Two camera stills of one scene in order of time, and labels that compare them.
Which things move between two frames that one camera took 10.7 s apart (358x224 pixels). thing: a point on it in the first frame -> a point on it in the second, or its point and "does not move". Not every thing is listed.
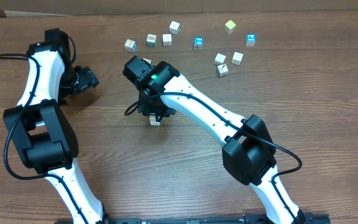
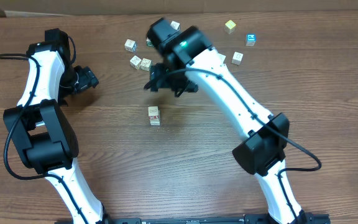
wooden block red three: (152, 118) does not move
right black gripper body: (155, 112) -> (159, 76)
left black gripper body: (88, 78) does not move
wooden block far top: (174, 27) does not move
